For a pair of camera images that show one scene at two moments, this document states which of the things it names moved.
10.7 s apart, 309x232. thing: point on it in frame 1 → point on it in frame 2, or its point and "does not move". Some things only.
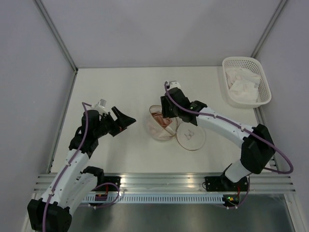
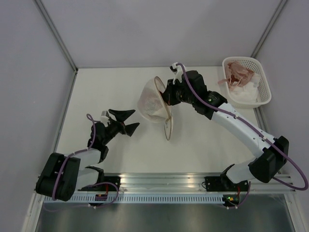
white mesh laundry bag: x=189 y=136 → x=153 y=105
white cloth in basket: x=243 y=85 does not move
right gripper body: x=168 y=111 → x=176 y=93
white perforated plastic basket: x=246 y=82 does not move
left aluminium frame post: x=46 y=15 does not move
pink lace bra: x=165 y=122 → x=237 y=75
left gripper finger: x=124 y=121 → x=130 y=128
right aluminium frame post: x=269 y=28 does not move
